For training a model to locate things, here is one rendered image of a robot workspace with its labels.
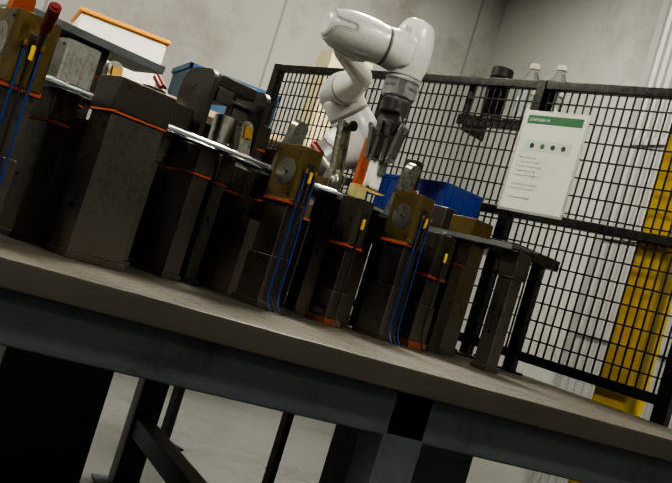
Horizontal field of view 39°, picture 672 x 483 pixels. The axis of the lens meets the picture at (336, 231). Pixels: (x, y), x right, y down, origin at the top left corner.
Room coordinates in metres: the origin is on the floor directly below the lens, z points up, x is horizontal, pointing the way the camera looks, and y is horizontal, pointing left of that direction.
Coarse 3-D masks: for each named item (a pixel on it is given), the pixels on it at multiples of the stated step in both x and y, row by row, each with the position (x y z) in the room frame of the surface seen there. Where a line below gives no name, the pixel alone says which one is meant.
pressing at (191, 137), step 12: (48, 84) 1.81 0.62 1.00; (60, 84) 1.67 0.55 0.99; (72, 84) 1.70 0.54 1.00; (84, 96) 1.82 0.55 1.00; (180, 132) 1.86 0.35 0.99; (204, 144) 2.03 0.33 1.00; (216, 144) 1.92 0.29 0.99; (228, 156) 2.13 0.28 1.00; (240, 156) 1.97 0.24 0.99; (252, 168) 2.17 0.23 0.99; (264, 168) 2.14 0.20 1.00; (312, 192) 2.39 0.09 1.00; (324, 192) 2.30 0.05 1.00; (336, 192) 2.15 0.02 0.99; (384, 216) 2.46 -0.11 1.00
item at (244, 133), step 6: (240, 126) 2.24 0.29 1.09; (246, 126) 2.24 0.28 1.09; (252, 126) 2.26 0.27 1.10; (240, 132) 2.24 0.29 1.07; (246, 132) 2.24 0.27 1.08; (252, 132) 2.26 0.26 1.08; (240, 138) 2.23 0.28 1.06; (246, 138) 2.24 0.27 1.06; (234, 144) 2.24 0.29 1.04; (240, 144) 2.23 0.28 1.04; (246, 144) 2.25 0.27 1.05; (240, 150) 2.23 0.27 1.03; (246, 150) 2.25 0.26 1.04; (246, 168) 2.25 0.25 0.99
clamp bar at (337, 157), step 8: (344, 120) 2.48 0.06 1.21; (336, 128) 2.51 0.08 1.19; (344, 128) 2.49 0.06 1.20; (352, 128) 2.46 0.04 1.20; (336, 136) 2.48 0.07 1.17; (344, 136) 2.50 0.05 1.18; (336, 144) 2.48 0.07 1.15; (344, 144) 2.50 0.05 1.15; (336, 152) 2.47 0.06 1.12; (344, 152) 2.49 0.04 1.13; (336, 160) 2.46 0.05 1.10; (344, 160) 2.49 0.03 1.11; (336, 168) 2.47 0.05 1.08
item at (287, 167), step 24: (288, 144) 1.96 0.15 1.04; (288, 168) 1.94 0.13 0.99; (312, 168) 1.94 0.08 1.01; (288, 192) 1.93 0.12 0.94; (264, 216) 1.97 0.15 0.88; (288, 216) 1.94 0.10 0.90; (264, 240) 1.96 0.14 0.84; (288, 240) 1.95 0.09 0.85; (264, 264) 1.93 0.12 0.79; (288, 264) 1.95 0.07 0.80; (240, 288) 1.97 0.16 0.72; (264, 288) 1.93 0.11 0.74
